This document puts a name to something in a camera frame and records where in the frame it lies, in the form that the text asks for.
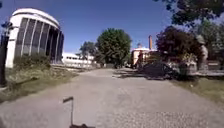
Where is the large green tree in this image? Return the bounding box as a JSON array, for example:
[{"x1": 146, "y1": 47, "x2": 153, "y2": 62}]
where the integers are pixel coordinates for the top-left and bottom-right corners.
[{"x1": 94, "y1": 28, "x2": 133, "y2": 69}]

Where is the small green tree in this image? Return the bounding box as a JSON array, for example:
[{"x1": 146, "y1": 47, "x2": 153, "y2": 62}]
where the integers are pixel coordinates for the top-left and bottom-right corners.
[{"x1": 78, "y1": 41, "x2": 98, "y2": 63}]

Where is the yellow building with brick chimney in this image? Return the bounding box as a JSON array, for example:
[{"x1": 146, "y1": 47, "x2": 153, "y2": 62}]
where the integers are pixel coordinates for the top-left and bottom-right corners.
[{"x1": 130, "y1": 34, "x2": 158, "y2": 67}]

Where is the pale gravel path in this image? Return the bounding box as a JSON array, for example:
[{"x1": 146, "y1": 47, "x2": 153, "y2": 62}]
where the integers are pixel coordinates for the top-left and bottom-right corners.
[{"x1": 0, "y1": 67, "x2": 224, "y2": 128}]

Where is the long white building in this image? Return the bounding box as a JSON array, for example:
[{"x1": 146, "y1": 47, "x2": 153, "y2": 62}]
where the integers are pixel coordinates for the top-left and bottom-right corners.
[{"x1": 61, "y1": 52, "x2": 96, "y2": 69}]

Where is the dark car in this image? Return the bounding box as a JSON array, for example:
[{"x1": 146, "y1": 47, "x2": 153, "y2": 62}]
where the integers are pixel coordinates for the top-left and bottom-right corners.
[{"x1": 139, "y1": 61, "x2": 178, "y2": 79}]

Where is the dark red-leaved tree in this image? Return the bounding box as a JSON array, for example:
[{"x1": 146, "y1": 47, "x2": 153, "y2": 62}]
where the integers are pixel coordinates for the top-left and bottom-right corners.
[{"x1": 154, "y1": 25, "x2": 203, "y2": 64}]

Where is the green bush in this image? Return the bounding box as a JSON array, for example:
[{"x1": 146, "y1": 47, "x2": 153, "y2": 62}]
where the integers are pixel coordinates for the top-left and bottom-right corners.
[{"x1": 13, "y1": 54, "x2": 51, "y2": 71}]

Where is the grass verge with dry patches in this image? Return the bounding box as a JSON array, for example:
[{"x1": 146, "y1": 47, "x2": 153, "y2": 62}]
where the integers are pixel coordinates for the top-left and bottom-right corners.
[{"x1": 0, "y1": 64, "x2": 79, "y2": 104}]

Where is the rounded white glass-fronted building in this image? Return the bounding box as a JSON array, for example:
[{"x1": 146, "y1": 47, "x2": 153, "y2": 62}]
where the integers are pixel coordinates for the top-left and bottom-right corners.
[{"x1": 4, "y1": 8, "x2": 65, "y2": 69}]

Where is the green grass strip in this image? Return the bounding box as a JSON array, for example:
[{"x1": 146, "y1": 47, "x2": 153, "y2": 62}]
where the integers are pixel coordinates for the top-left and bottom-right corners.
[{"x1": 169, "y1": 77, "x2": 224, "y2": 106}]

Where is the large dark overhanging tree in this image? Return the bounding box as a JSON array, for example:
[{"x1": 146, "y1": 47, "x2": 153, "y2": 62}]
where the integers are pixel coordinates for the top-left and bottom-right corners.
[{"x1": 153, "y1": 0, "x2": 224, "y2": 29}]

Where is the pale green tree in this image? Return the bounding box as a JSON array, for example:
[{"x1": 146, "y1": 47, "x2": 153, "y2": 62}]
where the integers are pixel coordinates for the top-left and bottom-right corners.
[{"x1": 196, "y1": 19, "x2": 224, "y2": 63}]

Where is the stone bust on pedestal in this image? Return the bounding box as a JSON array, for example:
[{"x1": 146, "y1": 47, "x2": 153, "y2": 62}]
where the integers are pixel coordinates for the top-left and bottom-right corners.
[{"x1": 195, "y1": 34, "x2": 210, "y2": 71}]

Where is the black lamp post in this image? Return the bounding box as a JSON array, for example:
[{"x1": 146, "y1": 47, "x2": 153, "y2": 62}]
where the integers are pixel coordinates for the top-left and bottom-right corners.
[{"x1": 0, "y1": 21, "x2": 14, "y2": 88}]

